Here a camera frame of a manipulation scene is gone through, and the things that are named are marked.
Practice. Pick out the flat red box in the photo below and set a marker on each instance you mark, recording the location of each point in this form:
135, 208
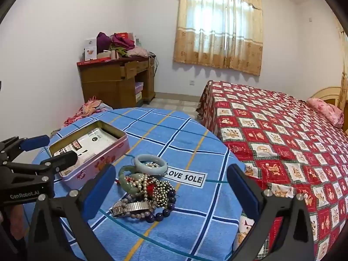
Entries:
95, 62

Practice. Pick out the wooden desk drawer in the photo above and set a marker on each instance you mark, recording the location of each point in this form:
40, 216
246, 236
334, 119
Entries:
130, 69

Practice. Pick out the pink tin box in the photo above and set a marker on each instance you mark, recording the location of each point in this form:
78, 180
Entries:
95, 168

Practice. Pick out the blue plaid tablecloth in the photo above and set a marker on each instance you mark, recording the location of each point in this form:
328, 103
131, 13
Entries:
176, 141

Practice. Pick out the silver metal watch band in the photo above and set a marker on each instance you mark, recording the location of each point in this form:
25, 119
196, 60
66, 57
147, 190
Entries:
133, 207

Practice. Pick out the woven stool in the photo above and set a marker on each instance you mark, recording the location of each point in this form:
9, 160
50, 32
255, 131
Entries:
55, 134

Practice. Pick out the olive green cloth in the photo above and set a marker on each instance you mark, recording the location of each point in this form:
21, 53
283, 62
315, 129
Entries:
118, 51

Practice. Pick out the beige patterned curtain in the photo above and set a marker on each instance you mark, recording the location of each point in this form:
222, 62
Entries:
217, 19

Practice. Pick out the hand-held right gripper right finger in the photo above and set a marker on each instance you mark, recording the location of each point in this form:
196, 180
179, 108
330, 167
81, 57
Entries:
243, 193

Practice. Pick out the white printed box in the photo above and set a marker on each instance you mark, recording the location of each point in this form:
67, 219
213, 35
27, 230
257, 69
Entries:
90, 49

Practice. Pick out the red patterned bedspread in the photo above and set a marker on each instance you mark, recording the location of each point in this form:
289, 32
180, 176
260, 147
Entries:
285, 146

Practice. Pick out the wooden headboard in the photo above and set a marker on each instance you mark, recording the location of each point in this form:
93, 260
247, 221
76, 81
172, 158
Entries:
330, 92

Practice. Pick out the pink pillow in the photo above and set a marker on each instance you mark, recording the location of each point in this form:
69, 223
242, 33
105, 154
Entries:
326, 111

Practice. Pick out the purple cloth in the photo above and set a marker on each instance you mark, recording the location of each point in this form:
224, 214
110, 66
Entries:
103, 42

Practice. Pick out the purple and white box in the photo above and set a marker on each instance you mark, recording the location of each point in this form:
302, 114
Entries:
138, 91

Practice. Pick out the wooden desk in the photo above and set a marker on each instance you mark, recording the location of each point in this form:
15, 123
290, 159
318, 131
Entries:
103, 87

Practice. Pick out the person's left hand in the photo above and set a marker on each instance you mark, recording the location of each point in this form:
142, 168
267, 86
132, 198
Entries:
18, 220

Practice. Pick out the pale jade bangle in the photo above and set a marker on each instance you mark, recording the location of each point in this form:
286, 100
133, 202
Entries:
137, 163

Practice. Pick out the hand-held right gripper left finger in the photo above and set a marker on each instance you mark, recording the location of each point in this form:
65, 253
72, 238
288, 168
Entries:
100, 190

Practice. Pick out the pile of pink clothes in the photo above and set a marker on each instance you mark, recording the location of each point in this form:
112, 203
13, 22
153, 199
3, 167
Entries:
89, 108

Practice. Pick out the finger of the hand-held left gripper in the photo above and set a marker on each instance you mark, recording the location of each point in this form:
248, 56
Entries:
35, 142
62, 161

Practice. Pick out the dark green jade bangle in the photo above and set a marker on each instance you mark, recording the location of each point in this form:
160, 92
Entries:
123, 176

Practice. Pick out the magenta clothes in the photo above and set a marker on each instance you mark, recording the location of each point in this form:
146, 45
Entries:
122, 40

